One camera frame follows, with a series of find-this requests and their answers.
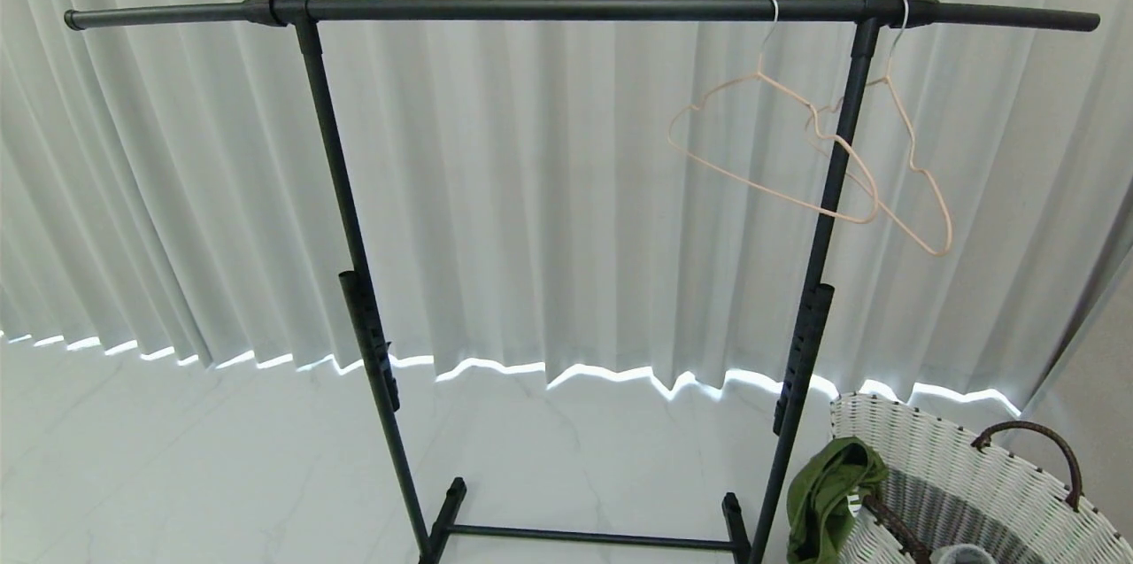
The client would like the white curtain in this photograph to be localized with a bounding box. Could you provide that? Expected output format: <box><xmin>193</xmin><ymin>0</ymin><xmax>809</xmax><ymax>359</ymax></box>
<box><xmin>0</xmin><ymin>0</ymin><xmax>1133</xmax><ymax>417</ymax></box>

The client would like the black clothes rack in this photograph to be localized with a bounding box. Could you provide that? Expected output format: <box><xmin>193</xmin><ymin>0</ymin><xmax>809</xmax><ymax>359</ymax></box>
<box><xmin>64</xmin><ymin>0</ymin><xmax>1101</xmax><ymax>564</ymax></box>

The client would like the pink clothes hanger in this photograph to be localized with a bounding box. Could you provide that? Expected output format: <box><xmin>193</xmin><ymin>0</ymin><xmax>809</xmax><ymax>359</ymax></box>
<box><xmin>667</xmin><ymin>0</ymin><xmax>881</xmax><ymax>225</ymax></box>
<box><xmin>804</xmin><ymin>0</ymin><xmax>954</xmax><ymax>258</ymax></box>

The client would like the green garment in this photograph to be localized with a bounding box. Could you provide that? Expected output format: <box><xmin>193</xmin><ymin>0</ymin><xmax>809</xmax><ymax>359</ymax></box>
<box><xmin>786</xmin><ymin>437</ymin><xmax>889</xmax><ymax>564</ymax></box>

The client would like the white laundry basket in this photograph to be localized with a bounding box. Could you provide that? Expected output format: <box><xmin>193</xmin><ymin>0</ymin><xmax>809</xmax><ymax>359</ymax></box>
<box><xmin>829</xmin><ymin>393</ymin><xmax>1133</xmax><ymax>564</ymax></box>

